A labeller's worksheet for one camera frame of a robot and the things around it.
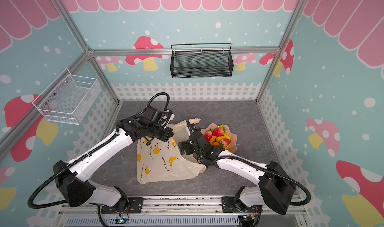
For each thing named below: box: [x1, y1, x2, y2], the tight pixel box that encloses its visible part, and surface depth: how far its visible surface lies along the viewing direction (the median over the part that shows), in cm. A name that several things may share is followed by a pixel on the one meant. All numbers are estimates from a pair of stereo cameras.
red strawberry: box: [212, 127, 225, 137], surface depth 94 cm
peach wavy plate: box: [201, 123, 238, 153], surface depth 97 cm
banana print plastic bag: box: [136, 117, 206, 185], surface depth 75 cm
